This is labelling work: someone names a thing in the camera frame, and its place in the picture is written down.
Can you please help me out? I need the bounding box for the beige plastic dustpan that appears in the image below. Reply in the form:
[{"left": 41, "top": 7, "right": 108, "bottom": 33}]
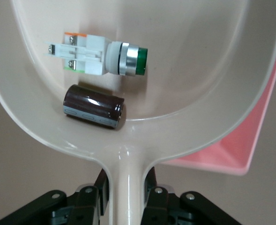
[{"left": 0, "top": 0, "right": 276, "bottom": 225}]

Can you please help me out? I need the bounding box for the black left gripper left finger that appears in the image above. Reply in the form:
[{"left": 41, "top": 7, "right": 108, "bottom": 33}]
[{"left": 0, "top": 168, "right": 110, "bottom": 225}]

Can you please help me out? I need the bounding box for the pink plastic bin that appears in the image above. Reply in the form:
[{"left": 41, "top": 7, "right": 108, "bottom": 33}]
[{"left": 160, "top": 24, "right": 276, "bottom": 177}]

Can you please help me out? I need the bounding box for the white green push-button switch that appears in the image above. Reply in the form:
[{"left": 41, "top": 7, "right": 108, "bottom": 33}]
[{"left": 43, "top": 31, "right": 149, "bottom": 77}]

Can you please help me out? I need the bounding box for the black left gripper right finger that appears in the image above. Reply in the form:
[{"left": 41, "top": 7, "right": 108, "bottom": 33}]
[{"left": 139, "top": 166, "right": 243, "bottom": 225}]

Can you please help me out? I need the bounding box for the dark brown cylindrical capacitor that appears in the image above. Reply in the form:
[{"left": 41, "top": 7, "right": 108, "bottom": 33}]
[{"left": 62, "top": 84, "right": 127, "bottom": 130}]

